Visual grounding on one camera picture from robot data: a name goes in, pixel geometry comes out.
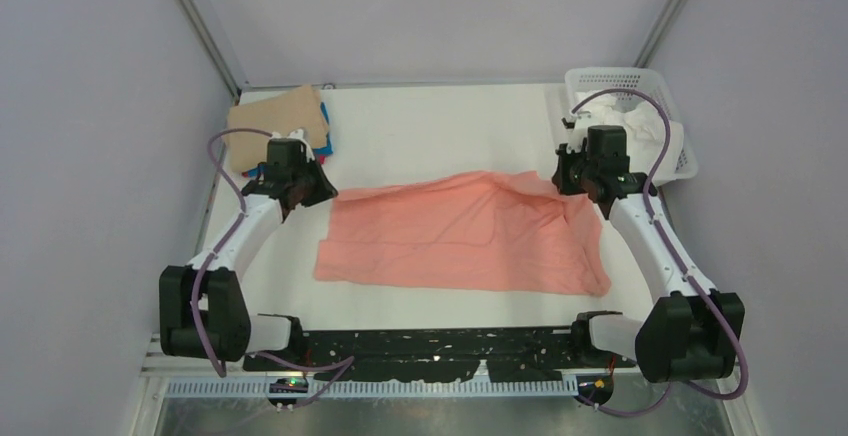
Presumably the salmon pink t shirt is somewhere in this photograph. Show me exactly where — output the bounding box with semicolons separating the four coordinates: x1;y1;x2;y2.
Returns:
313;171;611;297

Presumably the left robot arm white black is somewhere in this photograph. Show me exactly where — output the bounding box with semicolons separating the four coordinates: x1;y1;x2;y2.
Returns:
158;130;338;376

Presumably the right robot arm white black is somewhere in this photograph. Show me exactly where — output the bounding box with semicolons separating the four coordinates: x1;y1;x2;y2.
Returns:
552;125;749;385

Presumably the folded blue t shirt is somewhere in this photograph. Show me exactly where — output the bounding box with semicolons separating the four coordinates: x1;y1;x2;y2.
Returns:
248;102;335;177

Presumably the white t shirt in basket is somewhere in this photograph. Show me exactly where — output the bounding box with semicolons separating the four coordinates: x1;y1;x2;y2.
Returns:
577;93;684;181

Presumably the white plastic laundry basket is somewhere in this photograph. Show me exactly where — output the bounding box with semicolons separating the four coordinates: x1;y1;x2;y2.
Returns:
564;67;698;186

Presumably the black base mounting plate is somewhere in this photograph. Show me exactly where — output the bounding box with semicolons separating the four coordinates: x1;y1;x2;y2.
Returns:
272;326;634;383

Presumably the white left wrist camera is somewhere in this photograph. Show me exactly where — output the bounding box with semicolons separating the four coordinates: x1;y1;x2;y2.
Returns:
270;128;312;153

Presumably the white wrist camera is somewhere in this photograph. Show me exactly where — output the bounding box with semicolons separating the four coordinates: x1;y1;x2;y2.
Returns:
270;128;312;153
561;114;586;131

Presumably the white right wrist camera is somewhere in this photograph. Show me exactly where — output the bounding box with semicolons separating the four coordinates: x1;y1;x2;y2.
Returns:
561;114;586;131

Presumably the right aluminium corner post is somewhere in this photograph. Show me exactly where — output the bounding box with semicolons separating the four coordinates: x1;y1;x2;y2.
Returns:
633;0;688;68

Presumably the aluminium corner post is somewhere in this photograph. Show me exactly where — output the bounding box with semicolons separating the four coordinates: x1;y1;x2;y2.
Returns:
633;0;688;68
177;0;249;99

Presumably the white slotted cable duct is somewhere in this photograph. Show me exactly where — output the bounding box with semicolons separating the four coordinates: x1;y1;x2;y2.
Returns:
165;376;578;399

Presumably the aluminium frame rail front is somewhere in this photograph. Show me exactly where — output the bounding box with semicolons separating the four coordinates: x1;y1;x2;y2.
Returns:
140;326;743;379

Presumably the left aluminium corner post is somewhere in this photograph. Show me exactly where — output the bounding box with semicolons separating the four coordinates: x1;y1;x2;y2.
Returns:
177;0;249;99

